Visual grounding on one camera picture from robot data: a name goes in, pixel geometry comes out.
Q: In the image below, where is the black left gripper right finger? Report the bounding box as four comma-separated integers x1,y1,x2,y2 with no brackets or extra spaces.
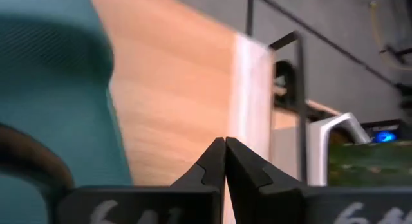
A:
225,136,412,224

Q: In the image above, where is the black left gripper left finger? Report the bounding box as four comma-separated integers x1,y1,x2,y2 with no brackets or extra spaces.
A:
57,136,226,224

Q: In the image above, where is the teal rubber slide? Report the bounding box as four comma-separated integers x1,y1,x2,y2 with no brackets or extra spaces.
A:
0,0,133,224

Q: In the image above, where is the white plant pot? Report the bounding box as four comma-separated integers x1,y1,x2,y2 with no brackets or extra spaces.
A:
272,111,371,187

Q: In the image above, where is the dark wrist camera cable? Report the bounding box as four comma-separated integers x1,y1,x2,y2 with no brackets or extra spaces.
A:
0,122,75,199

